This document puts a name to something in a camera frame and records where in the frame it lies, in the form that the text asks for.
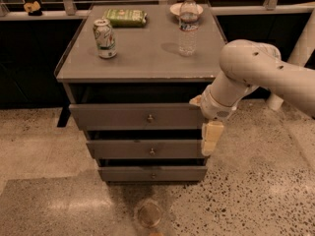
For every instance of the round floor drain cover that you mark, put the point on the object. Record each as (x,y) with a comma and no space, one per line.
(148,213)

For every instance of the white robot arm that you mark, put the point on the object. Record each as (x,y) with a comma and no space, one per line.
(245,66)

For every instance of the white green soda can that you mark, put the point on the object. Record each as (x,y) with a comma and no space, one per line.
(104,38)

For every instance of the white bowl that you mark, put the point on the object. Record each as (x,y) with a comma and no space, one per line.
(174,10)

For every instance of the grey top drawer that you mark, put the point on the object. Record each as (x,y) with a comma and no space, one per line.
(137,116)

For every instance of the white diagonal pole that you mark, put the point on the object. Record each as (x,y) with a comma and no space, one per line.
(299,56)

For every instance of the green snack packet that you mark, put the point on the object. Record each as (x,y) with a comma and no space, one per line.
(126,18)

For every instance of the grey drawer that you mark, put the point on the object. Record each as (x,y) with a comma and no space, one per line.
(137,116)
(144,149)
(152,173)

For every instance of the grey drawer cabinet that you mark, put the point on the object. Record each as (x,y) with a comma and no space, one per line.
(146,69)

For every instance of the grey bottom drawer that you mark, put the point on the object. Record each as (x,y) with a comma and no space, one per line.
(152,173)

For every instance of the clear plastic water bottle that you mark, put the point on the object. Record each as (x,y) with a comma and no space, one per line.
(188,26)

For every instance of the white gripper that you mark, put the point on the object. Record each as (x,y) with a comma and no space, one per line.
(213,107)

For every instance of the grey middle drawer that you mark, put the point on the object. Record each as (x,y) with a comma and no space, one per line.
(144,149)

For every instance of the small yellow black object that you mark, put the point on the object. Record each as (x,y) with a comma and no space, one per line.
(33,8)

